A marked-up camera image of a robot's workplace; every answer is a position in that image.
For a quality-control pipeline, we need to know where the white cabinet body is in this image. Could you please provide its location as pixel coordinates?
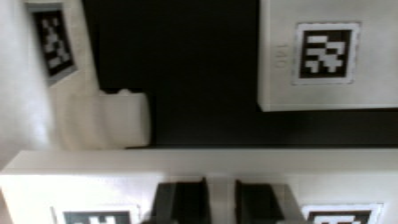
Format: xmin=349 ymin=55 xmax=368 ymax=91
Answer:
xmin=0 ymin=0 xmax=151 ymax=168

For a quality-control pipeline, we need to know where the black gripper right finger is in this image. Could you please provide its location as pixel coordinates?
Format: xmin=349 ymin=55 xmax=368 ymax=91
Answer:
xmin=235 ymin=181 xmax=301 ymax=224

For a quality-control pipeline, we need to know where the white cabinet top box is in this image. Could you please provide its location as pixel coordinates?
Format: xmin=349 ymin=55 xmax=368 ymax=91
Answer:
xmin=258 ymin=0 xmax=398 ymax=112

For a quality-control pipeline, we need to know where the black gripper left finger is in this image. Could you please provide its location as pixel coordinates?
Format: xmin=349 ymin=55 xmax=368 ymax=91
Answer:
xmin=144 ymin=179 xmax=212 ymax=224

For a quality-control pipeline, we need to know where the white cabinet door panel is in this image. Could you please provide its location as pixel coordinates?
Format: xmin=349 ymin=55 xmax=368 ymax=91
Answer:
xmin=0 ymin=150 xmax=398 ymax=224

